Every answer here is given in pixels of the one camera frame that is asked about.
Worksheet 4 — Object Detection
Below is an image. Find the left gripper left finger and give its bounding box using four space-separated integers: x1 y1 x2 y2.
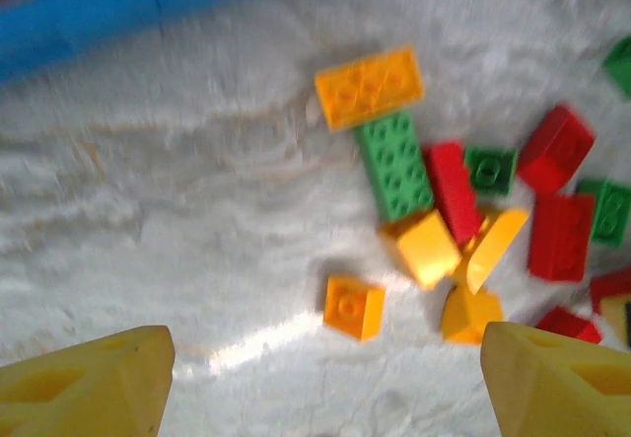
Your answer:
0 325 176 437

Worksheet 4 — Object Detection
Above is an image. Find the long orange lego brick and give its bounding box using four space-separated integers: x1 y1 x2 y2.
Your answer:
314 44 426 135

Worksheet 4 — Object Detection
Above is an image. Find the orange sloped lego brick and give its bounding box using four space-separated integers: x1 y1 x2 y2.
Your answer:
453 207 531 296

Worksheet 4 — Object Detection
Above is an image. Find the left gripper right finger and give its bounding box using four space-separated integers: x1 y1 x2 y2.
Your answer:
480 321 631 437

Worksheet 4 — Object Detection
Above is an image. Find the long red lego brick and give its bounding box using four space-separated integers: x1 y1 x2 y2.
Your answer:
526 192 596 284
589 266 631 315
534 306 603 345
422 140 487 251

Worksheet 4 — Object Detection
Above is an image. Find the long green lego brick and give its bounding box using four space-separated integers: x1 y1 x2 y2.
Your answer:
353 109 436 224
600 36 631 101

